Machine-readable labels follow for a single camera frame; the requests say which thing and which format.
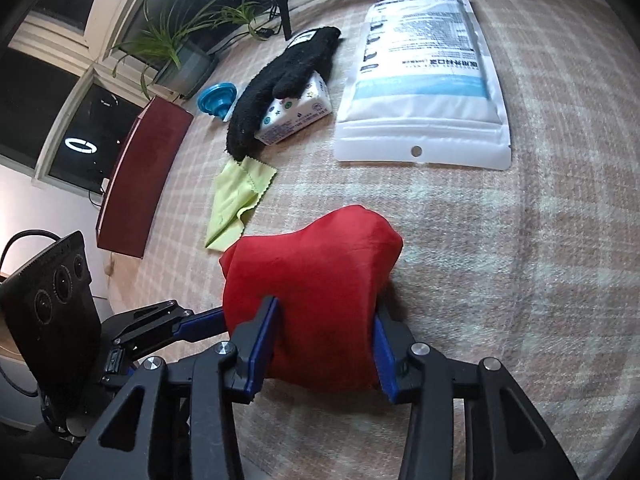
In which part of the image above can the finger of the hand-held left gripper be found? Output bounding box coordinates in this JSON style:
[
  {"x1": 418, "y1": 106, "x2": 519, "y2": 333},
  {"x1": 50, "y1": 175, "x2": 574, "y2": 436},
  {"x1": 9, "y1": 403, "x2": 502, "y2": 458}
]
[{"x1": 102, "y1": 299, "x2": 227, "y2": 348}]

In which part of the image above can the dark red storage box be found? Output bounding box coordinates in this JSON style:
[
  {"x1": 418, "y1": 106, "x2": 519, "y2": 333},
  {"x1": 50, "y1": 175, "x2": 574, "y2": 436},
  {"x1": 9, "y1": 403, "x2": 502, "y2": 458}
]
[{"x1": 95, "y1": 96, "x2": 195, "y2": 260}]

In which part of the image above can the plaid beige blanket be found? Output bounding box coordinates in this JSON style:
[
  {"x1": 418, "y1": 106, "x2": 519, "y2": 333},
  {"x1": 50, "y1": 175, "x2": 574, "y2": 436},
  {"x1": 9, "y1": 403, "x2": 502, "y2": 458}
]
[{"x1": 107, "y1": 0, "x2": 640, "y2": 480}]

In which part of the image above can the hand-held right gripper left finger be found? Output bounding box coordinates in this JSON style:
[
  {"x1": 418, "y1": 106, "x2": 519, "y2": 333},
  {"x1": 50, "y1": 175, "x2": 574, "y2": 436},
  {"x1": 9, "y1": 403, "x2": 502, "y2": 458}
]
[{"x1": 60, "y1": 296, "x2": 281, "y2": 480}]

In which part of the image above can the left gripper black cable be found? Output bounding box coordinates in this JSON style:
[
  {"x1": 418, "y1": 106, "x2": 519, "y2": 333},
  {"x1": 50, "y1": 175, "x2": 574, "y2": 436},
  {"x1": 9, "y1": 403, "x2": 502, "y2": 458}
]
[{"x1": 0, "y1": 229, "x2": 63, "y2": 273}]

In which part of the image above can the black power cable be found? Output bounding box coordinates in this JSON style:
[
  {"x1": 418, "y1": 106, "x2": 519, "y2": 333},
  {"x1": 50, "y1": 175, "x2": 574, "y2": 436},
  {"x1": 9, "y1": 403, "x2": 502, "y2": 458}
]
[{"x1": 247, "y1": 0, "x2": 282, "y2": 42}]

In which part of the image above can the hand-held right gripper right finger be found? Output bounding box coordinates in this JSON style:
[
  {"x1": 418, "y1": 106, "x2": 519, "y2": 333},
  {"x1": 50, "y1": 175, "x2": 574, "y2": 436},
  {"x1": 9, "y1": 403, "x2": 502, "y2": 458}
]
[{"x1": 372, "y1": 305, "x2": 586, "y2": 480}]

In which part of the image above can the blue cloth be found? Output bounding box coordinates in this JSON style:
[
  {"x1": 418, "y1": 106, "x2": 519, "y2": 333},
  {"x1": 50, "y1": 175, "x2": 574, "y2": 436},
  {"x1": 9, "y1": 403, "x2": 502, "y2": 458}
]
[{"x1": 196, "y1": 81, "x2": 238, "y2": 122}]

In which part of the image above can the patterned tissue packet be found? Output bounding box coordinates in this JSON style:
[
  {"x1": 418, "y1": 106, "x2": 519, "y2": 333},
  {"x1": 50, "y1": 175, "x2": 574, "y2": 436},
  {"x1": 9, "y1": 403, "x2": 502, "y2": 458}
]
[{"x1": 254, "y1": 71, "x2": 333, "y2": 147}]

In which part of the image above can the red cloth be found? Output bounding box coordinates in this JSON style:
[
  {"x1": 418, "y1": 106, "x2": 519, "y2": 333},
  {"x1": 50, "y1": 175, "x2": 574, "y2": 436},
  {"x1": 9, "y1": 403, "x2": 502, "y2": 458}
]
[{"x1": 219, "y1": 205, "x2": 404, "y2": 393}]

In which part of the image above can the white face mask package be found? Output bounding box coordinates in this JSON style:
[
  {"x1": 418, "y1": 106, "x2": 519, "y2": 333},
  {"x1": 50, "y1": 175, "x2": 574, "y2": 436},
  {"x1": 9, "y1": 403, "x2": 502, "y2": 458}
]
[{"x1": 332, "y1": 0, "x2": 513, "y2": 170}]

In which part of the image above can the black fuzzy glove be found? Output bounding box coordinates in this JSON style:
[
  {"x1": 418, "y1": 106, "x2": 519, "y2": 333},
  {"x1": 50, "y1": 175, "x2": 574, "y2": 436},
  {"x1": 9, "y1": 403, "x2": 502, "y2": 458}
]
[{"x1": 223, "y1": 26, "x2": 343, "y2": 161}]

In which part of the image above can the white window frame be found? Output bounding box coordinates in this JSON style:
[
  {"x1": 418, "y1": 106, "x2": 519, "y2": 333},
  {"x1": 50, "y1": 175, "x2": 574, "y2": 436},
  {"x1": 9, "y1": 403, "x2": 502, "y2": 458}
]
[{"x1": 0, "y1": 0, "x2": 201, "y2": 191}]

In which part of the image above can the small spider plant offshoot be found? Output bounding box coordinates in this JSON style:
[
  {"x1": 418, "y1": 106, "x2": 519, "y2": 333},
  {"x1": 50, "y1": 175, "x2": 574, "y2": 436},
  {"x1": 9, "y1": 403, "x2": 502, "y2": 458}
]
[{"x1": 210, "y1": 0, "x2": 283, "y2": 36}]

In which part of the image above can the black tripod stand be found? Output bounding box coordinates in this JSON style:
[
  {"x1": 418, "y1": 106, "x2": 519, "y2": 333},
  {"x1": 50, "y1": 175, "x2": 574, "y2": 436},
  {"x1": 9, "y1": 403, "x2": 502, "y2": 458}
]
[{"x1": 270, "y1": 0, "x2": 391, "y2": 41}]

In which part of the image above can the yellow-green cloth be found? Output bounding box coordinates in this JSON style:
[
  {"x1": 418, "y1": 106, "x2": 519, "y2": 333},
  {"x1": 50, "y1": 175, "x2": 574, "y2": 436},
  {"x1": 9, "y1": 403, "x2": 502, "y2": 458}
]
[{"x1": 205, "y1": 156, "x2": 278, "y2": 251}]

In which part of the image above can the potted spider plant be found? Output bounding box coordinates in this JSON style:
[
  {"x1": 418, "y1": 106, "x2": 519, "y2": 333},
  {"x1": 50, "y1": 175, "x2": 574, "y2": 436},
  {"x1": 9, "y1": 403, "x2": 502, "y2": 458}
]
[{"x1": 107, "y1": 0, "x2": 221, "y2": 103}]

